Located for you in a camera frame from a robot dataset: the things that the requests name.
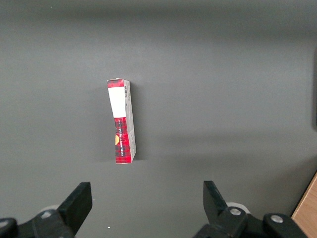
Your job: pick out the wooden drawer cabinet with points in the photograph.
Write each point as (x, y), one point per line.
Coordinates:
(308, 213)

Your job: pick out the red tartan cardboard box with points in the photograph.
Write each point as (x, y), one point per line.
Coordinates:
(121, 124)

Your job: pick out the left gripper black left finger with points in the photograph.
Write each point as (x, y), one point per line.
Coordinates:
(71, 213)

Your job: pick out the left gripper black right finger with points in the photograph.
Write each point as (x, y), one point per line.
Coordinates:
(223, 220)

